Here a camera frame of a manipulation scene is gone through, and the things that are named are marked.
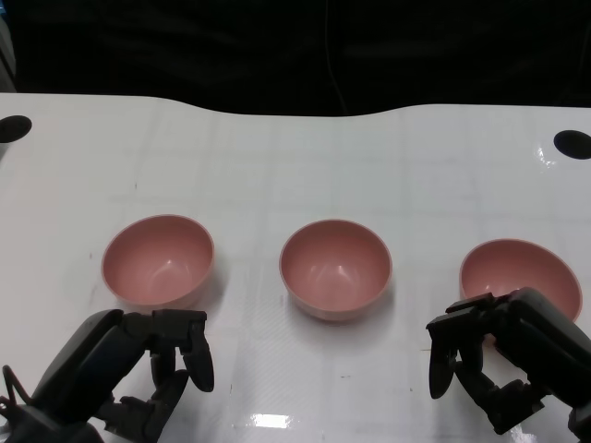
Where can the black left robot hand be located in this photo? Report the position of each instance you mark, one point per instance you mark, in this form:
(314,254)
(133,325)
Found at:
(92,350)

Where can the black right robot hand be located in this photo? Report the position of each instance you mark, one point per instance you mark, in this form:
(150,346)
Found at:
(540,332)

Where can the pink plastic bowl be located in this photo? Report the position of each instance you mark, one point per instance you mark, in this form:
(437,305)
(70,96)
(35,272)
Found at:
(517,267)
(157,263)
(332,272)

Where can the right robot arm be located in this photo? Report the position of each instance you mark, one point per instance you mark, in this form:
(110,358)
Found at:
(582,424)

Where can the black round table grommet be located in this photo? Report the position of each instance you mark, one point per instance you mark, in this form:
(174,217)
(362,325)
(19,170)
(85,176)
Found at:
(13,129)
(575,144)

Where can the black backdrop cloth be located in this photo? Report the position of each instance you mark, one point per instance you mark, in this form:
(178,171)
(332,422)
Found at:
(184,46)

